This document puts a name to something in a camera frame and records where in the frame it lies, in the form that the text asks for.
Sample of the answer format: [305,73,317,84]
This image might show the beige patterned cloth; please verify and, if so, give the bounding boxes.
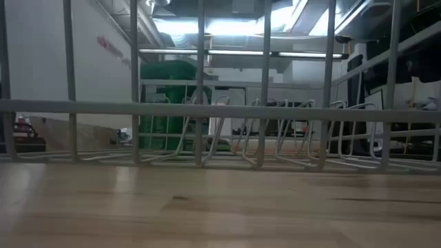
[29,115,119,153]

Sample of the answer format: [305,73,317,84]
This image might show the white box with red logo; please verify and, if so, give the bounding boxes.
[0,0,141,131]

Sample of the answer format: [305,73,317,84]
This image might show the white cabinet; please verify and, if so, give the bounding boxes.
[209,87,247,137]

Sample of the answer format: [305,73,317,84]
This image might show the grey wire dish rack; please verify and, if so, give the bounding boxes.
[0,0,441,173]

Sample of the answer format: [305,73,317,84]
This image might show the crumpled white cloth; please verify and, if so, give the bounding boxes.
[404,96,441,112]

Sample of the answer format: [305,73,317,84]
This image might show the red and black item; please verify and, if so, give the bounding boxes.
[13,115,48,153]

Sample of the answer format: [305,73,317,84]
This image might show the green detergent box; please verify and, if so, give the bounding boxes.
[139,60,213,152]

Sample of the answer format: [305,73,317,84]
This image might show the long fluorescent ceiling light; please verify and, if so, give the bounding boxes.
[138,48,345,59]

